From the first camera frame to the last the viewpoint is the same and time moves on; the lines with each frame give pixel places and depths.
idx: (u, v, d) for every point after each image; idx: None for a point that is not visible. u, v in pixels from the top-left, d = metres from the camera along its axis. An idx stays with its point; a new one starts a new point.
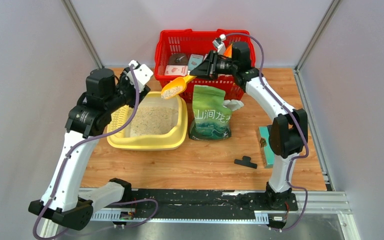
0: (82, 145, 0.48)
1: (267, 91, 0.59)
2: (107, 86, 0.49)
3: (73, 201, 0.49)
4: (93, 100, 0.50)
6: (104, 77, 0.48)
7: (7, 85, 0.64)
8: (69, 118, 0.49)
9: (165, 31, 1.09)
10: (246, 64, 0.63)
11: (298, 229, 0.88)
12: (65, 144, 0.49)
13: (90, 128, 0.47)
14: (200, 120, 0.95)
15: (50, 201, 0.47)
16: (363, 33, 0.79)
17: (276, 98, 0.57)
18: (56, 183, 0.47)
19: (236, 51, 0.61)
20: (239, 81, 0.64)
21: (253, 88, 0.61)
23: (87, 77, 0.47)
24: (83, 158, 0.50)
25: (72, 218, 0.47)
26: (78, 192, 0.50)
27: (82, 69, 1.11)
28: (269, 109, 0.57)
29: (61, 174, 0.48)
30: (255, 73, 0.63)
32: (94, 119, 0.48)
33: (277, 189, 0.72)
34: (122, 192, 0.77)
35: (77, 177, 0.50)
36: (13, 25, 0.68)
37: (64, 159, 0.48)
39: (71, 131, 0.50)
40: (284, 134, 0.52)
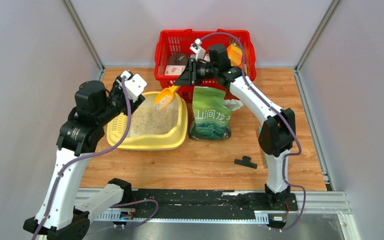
0: (74, 163, 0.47)
1: (253, 92, 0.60)
2: (97, 101, 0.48)
3: (68, 218, 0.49)
4: (84, 116, 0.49)
6: (93, 92, 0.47)
7: (6, 85, 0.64)
8: (60, 135, 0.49)
9: (165, 31, 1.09)
10: (225, 64, 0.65)
11: (298, 228, 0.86)
12: (57, 162, 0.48)
13: (81, 145, 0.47)
14: (200, 120, 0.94)
15: (44, 219, 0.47)
16: (364, 33, 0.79)
17: (263, 99, 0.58)
18: (50, 201, 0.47)
19: (213, 53, 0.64)
20: (222, 81, 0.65)
21: (238, 88, 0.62)
23: (76, 93, 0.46)
24: (76, 175, 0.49)
25: (67, 234, 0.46)
26: (73, 208, 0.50)
27: (82, 69, 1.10)
28: (257, 109, 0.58)
29: (54, 193, 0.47)
30: (237, 72, 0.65)
32: (86, 135, 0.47)
33: (275, 190, 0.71)
34: (122, 194, 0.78)
35: (71, 194, 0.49)
36: (13, 25, 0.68)
37: (56, 178, 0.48)
39: (63, 148, 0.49)
40: (274, 134, 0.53)
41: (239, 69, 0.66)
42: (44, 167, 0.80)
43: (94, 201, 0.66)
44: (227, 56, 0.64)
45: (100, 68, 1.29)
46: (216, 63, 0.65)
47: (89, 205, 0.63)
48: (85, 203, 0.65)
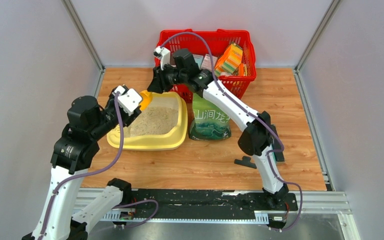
0: (68, 182, 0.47)
1: (228, 98, 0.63)
2: (90, 117, 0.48)
3: (65, 234, 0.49)
4: (77, 132, 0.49)
6: (85, 109, 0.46)
7: (7, 85, 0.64)
8: (55, 153, 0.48)
9: (165, 31, 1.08)
10: (193, 69, 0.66)
11: (298, 228, 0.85)
12: (52, 180, 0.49)
13: (75, 163, 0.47)
14: (200, 120, 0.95)
15: (41, 237, 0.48)
16: (363, 33, 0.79)
17: (239, 104, 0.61)
18: (47, 219, 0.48)
19: (179, 59, 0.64)
20: (194, 88, 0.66)
21: (212, 95, 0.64)
23: (68, 110, 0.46)
24: (70, 193, 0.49)
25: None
26: (69, 223, 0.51)
27: (82, 69, 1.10)
28: (234, 115, 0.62)
29: (50, 211, 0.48)
30: (208, 76, 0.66)
32: (80, 153, 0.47)
33: (272, 190, 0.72)
34: (122, 194, 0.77)
35: (67, 210, 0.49)
36: (13, 25, 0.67)
37: (51, 196, 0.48)
39: (57, 167, 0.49)
40: (253, 138, 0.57)
41: (209, 72, 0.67)
42: (44, 167, 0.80)
43: (92, 208, 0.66)
44: (194, 61, 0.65)
45: (100, 68, 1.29)
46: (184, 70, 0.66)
47: (87, 215, 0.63)
48: (82, 212, 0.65)
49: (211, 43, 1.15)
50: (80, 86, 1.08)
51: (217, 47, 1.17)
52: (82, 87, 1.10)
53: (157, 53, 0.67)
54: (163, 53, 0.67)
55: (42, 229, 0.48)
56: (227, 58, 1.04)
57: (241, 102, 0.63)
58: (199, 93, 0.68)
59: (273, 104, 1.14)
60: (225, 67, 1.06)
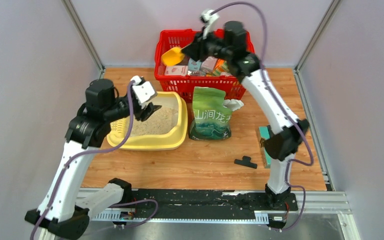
0: (80, 156, 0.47)
1: (269, 93, 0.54)
2: (106, 98, 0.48)
3: (69, 212, 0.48)
4: (93, 111, 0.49)
6: (103, 88, 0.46)
7: (7, 85, 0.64)
8: (69, 129, 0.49)
9: (165, 31, 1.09)
10: (241, 50, 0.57)
11: (298, 228, 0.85)
12: (64, 154, 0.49)
13: (89, 139, 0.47)
14: (200, 120, 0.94)
15: (47, 211, 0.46)
16: (363, 34, 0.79)
17: (281, 104, 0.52)
18: (54, 192, 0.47)
19: (229, 34, 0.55)
20: (235, 70, 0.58)
21: (253, 86, 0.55)
23: (87, 89, 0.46)
24: (80, 169, 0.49)
25: (68, 227, 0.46)
26: (75, 201, 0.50)
27: (82, 69, 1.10)
28: (271, 114, 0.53)
29: (58, 185, 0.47)
30: (255, 63, 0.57)
32: (93, 130, 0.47)
33: (276, 191, 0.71)
34: (122, 193, 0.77)
35: (74, 186, 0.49)
36: (13, 25, 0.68)
37: (62, 169, 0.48)
39: (71, 141, 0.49)
40: (285, 147, 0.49)
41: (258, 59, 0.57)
42: (44, 166, 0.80)
43: (94, 198, 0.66)
44: (245, 41, 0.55)
45: (100, 68, 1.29)
46: (230, 47, 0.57)
47: (90, 202, 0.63)
48: (84, 200, 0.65)
49: None
50: (80, 86, 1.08)
51: None
52: (83, 86, 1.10)
53: (206, 19, 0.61)
54: (211, 20, 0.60)
55: (48, 203, 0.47)
56: None
57: (283, 101, 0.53)
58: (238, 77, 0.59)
59: None
60: (225, 67, 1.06)
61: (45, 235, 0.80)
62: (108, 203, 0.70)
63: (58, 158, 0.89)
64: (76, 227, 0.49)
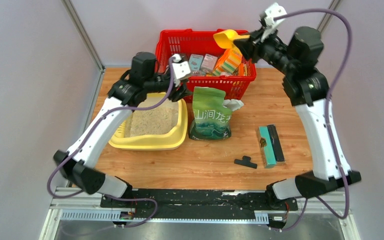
0: (119, 110, 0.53)
1: (327, 132, 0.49)
2: (148, 68, 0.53)
3: (92, 162, 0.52)
4: (135, 78, 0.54)
6: (148, 59, 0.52)
7: (7, 85, 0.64)
8: (112, 88, 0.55)
9: (165, 31, 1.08)
10: (307, 67, 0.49)
11: (298, 228, 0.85)
12: (103, 107, 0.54)
13: (128, 99, 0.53)
14: (200, 120, 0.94)
15: (76, 152, 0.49)
16: (364, 34, 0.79)
17: (336, 150, 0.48)
18: (87, 137, 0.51)
19: (301, 46, 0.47)
20: (294, 91, 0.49)
21: (310, 118, 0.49)
23: (134, 56, 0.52)
24: (112, 125, 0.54)
25: (90, 174, 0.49)
26: (99, 153, 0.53)
27: (82, 69, 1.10)
28: (319, 157, 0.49)
29: (92, 131, 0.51)
30: (319, 88, 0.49)
32: (133, 93, 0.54)
33: (278, 196, 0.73)
34: (123, 191, 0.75)
35: (103, 139, 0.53)
36: (13, 25, 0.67)
37: (99, 118, 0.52)
39: (111, 98, 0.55)
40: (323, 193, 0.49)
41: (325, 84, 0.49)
42: (44, 167, 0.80)
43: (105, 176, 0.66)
44: (317, 59, 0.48)
45: (100, 68, 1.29)
46: (296, 61, 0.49)
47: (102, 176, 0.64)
48: None
49: (211, 43, 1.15)
50: (79, 86, 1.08)
51: (217, 47, 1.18)
52: (82, 86, 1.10)
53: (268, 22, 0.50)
54: (274, 25, 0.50)
55: (79, 145, 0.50)
56: (227, 58, 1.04)
57: (338, 145, 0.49)
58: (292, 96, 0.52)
59: (273, 104, 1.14)
60: (225, 67, 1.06)
61: (45, 235, 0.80)
62: (117, 187, 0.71)
63: None
64: (94, 179, 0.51)
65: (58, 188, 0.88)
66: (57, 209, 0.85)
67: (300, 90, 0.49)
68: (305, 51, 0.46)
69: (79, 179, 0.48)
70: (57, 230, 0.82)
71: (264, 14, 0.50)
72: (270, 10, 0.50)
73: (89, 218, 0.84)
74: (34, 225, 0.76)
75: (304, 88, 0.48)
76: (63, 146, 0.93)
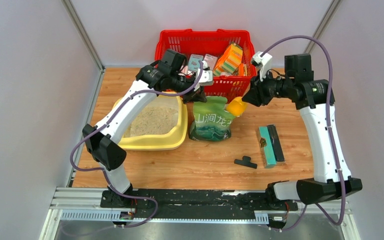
0: (146, 93, 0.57)
1: (328, 135, 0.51)
2: (178, 61, 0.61)
3: (116, 138, 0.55)
4: (163, 68, 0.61)
6: (180, 53, 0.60)
7: (7, 85, 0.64)
8: (141, 70, 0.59)
9: (165, 31, 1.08)
10: (305, 75, 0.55)
11: (298, 228, 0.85)
12: (131, 89, 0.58)
13: (156, 81, 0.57)
14: (200, 123, 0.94)
15: (103, 127, 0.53)
16: (365, 34, 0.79)
17: (337, 154, 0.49)
18: (114, 114, 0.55)
19: (290, 59, 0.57)
20: (299, 94, 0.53)
21: (313, 121, 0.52)
23: (168, 49, 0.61)
24: (138, 105, 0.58)
25: (114, 148, 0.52)
26: (124, 131, 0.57)
27: (82, 69, 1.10)
28: (320, 161, 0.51)
29: (119, 109, 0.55)
30: (323, 92, 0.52)
32: (162, 77, 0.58)
33: (279, 196, 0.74)
34: (126, 187, 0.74)
35: (128, 118, 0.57)
36: (13, 26, 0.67)
37: (126, 98, 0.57)
39: (139, 81, 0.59)
40: (322, 198, 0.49)
41: (327, 87, 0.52)
42: (44, 167, 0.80)
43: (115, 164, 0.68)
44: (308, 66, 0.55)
45: (100, 68, 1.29)
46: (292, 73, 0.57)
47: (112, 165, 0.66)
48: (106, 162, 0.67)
49: (211, 43, 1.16)
50: (79, 86, 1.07)
51: (217, 47, 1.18)
52: (82, 86, 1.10)
53: (256, 62, 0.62)
54: (263, 61, 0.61)
55: (107, 121, 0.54)
56: (227, 59, 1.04)
57: (340, 151, 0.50)
58: (299, 104, 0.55)
59: (273, 104, 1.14)
60: (225, 67, 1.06)
61: (45, 235, 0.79)
62: (124, 180, 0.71)
63: (59, 158, 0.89)
64: (117, 154, 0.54)
65: (58, 188, 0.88)
66: (57, 209, 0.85)
67: (304, 93, 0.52)
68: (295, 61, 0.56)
69: (104, 151, 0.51)
70: (57, 230, 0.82)
71: (253, 59, 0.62)
72: (256, 55, 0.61)
73: (89, 218, 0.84)
74: (34, 225, 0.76)
75: (307, 88, 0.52)
76: (64, 146, 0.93)
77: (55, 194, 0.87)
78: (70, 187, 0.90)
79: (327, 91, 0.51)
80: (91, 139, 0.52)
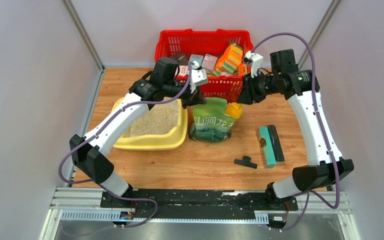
0: (138, 105, 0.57)
1: (316, 119, 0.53)
2: (170, 71, 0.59)
3: (105, 151, 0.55)
4: (156, 79, 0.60)
6: (170, 63, 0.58)
7: (7, 85, 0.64)
8: (135, 84, 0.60)
9: (165, 31, 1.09)
10: (290, 67, 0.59)
11: (298, 228, 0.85)
12: (123, 102, 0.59)
13: (149, 95, 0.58)
14: (200, 126, 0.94)
15: (92, 138, 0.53)
16: (365, 34, 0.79)
17: (326, 136, 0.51)
18: (104, 125, 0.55)
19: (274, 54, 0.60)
20: (286, 84, 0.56)
21: (301, 107, 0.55)
23: (158, 59, 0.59)
24: (130, 118, 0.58)
25: (102, 161, 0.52)
26: (114, 143, 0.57)
27: (82, 69, 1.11)
28: (311, 145, 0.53)
29: (110, 121, 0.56)
30: (307, 80, 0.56)
32: (154, 91, 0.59)
33: (279, 194, 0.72)
34: (125, 188, 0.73)
35: (119, 130, 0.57)
36: (13, 27, 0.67)
37: (118, 110, 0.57)
39: (132, 93, 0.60)
40: (317, 181, 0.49)
41: (311, 76, 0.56)
42: (45, 167, 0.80)
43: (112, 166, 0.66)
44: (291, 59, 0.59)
45: (100, 68, 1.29)
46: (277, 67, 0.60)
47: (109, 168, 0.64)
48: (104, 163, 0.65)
49: (211, 43, 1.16)
50: (79, 86, 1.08)
51: (217, 47, 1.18)
52: (83, 86, 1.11)
53: (248, 58, 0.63)
54: (254, 58, 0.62)
55: (96, 132, 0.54)
56: (227, 58, 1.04)
57: (329, 134, 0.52)
58: (287, 94, 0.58)
59: (273, 104, 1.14)
60: (225, 67, 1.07)
61: (45, 235, 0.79)
62: (119, 184, 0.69)
63: (59, 158, 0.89)
64: (104, 168, 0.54)
65: (58, 188, 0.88)
66: (57, 209, 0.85)
67: (291, 83, 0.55)
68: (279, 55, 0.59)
69: (91, 164, 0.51)
70: (57, 230, 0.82)
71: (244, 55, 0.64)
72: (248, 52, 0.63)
73: (89, 218, 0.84)
74: (35, 225, 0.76)
75: (293, 77, 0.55)
76: (64, 146, 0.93)
77: (55, 194, 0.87)
78: (70, 187, 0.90)
79: (312, 79, 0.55)
80: (79, 151, 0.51)
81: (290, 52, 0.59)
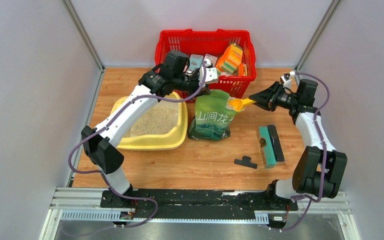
0: (147, 98, 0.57)
1: (314, 127, 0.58)
2: (180, 64, 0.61)
3: (115, 142, 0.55)
4: (165, 71, 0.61)
6: (181, 56, 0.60)
7: (7, 86, 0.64)
8: (144, 76, 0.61)
9: (165, 31, 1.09)
10: (307, 100, 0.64)
11: (298, 228, 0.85)
12: (133, 93, 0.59)
13: (158, 86, 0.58)
14: (201, 121, 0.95)
15: (103, 129, 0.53)
16: (365, 35, 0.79)
17: (321, 133, 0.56)
18: (114, 117, 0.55)
19: (302, 83, 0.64)
20: (293, 111, 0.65)
21: (302, 119, 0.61)
23: (169, 52, 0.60)
24: (140, 109, 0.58)
25: (113, 151, 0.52)
26: (123, 135, 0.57)
27: (82, 69, 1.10)
28: (308, 140, 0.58)
29: (121, 112, 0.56)
30: (313, 109, 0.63)
32: (164, 83, 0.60)
33: (278, 193, 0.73)
34: (126, 187, 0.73)
35: (128, 122, 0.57)
36: (12, 28, 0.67)
37: (128, 102, 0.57)
39: (141, 85, 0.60)
40: (309, 164, 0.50)
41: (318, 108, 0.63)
42: (44, 167, 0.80)
43: None
44: (313, 94, 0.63)
45: (100, 68, 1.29)
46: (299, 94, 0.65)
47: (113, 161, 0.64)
48: None
49: (212, 43, 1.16)
50: (79, 86, 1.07)
51: (217, 47, 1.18)
52: (83, 86, 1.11)
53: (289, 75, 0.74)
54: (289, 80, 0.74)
55: (106, 124, 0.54)
56: (227, 58, 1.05)
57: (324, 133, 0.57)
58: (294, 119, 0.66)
59: None
60: (225, 67, 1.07)
61: (45, 235, 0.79)
62: (122, 182, 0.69)
63: (59, 157, 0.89)
64: (114, 159, 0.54)
65: (58, 188, 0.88)
66: (57, 209, 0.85)
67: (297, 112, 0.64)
68: (303, 87, 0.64)
69: (101, 155, 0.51)
70: (57, 230, 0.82)
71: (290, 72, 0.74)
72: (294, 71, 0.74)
73: (89, 218, 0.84)
74: (34, 225, 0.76)
75: (302, 109, 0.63)
76: (64, 146, 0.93)
77: (55, 194, 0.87)
78: (70, 187, 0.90)
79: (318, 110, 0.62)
80: (90, 141, 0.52)
81: (313, 87, 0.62)
